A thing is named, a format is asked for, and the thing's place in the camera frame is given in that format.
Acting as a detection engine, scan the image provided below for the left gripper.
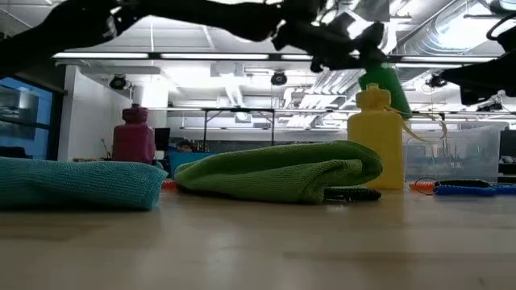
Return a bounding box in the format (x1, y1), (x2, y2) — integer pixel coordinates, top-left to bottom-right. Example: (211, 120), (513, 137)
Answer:
(272, 0), (388, 74)

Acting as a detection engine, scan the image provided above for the green sports bottle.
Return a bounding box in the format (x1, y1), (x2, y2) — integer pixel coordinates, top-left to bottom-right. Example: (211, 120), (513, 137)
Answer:
(357, 62), (413, 121)

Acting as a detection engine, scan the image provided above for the yellow sports bottle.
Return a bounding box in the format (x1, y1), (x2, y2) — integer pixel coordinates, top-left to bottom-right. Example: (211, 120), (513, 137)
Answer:
(347, 83), (448, 191)

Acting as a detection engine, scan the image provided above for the black coil hair band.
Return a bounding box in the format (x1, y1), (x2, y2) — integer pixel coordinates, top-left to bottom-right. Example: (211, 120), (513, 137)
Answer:
(435, 179), (492, 189)
(322, 186), (382, 203)

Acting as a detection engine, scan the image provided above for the green microfibre cloth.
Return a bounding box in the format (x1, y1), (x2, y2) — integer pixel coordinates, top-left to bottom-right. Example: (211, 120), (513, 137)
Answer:
(173, 139), (384, 205)

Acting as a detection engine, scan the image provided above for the magenta sports bottle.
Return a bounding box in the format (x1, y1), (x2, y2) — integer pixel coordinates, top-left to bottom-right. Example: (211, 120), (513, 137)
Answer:
(111, 103), (157, 165)

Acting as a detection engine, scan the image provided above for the teal microfibre cloth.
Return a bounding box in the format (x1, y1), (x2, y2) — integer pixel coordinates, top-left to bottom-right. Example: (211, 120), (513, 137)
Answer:
(0, 155), (169, 211)

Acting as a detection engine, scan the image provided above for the black computer monitor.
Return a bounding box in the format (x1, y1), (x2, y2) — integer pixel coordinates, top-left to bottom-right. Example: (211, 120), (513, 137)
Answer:
(154, 127), (172, 152)
(499, 129), (516, 159)

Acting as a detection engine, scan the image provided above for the clear plastic bin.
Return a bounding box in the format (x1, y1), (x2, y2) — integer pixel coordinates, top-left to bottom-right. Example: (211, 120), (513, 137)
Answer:
(402, 120), (510, 184)

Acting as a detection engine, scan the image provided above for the long ceiling light strip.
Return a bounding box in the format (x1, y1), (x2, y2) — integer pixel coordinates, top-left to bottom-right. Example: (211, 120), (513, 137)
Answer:
(160, 52), (270, 61)
(52, 52), (150, 60)

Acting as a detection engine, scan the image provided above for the blue plastic bin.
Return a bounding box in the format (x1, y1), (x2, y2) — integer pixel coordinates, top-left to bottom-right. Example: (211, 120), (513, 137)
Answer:
(167, 151), (221, 178)

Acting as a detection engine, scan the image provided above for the blue glass window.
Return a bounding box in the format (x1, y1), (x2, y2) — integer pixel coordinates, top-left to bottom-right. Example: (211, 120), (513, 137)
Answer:
(0, 77), (54, 160)

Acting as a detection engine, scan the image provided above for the black ceiling camera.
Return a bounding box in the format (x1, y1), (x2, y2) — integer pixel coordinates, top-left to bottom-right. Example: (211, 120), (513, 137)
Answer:
(270, 70), (289, 87)
(108, 73), (130, 91)
(425, 73), (449, 89)
(476, 100), (505, 114)

